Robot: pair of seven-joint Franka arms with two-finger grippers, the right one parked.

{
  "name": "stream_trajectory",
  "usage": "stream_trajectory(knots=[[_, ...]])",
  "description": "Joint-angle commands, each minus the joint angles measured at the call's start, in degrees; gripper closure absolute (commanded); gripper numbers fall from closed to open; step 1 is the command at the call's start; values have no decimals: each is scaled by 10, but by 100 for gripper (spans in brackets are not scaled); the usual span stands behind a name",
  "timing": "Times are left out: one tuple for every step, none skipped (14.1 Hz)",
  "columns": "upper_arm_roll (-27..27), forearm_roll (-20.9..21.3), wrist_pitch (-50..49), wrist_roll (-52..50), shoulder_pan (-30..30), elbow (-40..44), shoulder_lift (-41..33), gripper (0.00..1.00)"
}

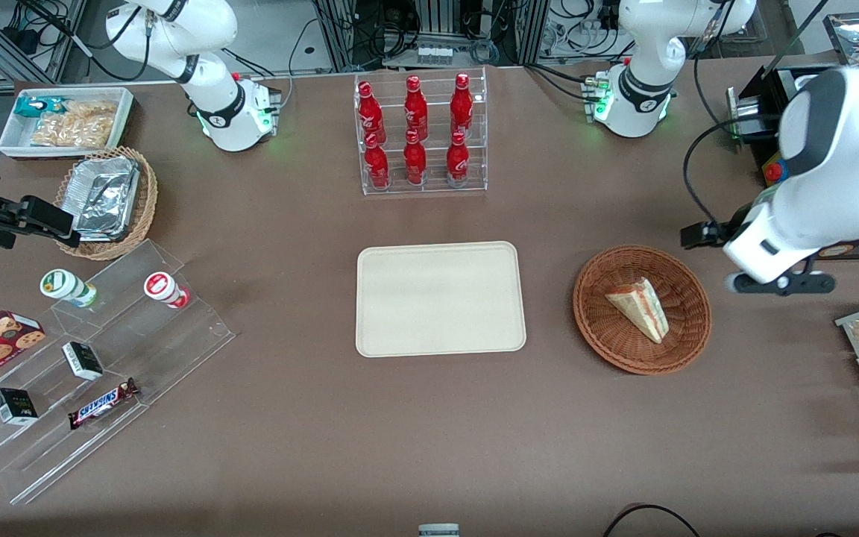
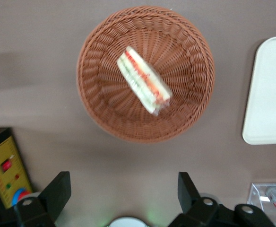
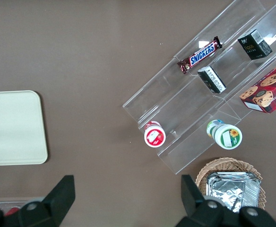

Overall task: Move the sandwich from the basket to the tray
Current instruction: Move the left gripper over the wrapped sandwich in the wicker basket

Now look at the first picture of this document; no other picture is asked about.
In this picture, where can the triangle sandwich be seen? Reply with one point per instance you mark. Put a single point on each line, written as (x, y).
(642, 306)

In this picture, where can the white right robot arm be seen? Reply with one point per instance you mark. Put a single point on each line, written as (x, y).
(224, 112)

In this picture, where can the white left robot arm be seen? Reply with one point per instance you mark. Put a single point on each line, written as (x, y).
(839, 156)

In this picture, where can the light wicker basket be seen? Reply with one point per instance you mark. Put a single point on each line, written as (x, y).
(148, 201)

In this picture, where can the brown wicker basket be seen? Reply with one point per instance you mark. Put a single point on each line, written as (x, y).
(608, 328)

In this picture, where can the beige plastic tray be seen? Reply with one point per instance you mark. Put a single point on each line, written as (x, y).
(441, 298)

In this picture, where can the silver foil container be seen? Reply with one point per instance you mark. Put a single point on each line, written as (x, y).
(105, 198)

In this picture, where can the green lid drink cup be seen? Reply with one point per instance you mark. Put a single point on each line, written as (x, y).
(65, 286)

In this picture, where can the white rectangular bin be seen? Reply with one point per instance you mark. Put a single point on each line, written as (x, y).
(16, 138)

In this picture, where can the clear bag of crackers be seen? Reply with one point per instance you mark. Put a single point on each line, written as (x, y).
(79, 125)

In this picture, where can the teal snack packet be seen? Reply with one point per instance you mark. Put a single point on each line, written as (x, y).
(36, 106)

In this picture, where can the red lid drink cup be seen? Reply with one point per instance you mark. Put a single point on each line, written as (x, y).
(164, 289)

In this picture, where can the small black box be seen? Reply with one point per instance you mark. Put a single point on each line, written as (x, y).
(15, 406)
(83, 360)

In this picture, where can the clear acrylic step display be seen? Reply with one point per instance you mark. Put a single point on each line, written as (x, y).
(161, 343)

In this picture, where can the snickers chocolate bar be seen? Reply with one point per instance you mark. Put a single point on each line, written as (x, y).
(103, 403)

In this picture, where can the black food warmer cabinet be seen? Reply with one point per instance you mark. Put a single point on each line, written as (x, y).
(761, 89)

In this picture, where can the red cola bottle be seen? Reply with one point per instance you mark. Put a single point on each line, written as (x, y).
(377, 165)
(415, 162)
(415, 112)
(461, 108)
(370, 115)
(458, 162)

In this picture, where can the clear acrylic bottle rack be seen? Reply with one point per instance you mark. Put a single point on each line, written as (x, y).
(422, 190)

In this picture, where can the grey device edge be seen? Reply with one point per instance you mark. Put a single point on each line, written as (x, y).
(438, 531)

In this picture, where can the aluminium frame rack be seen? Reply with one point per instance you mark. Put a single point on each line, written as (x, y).
(429, 22)

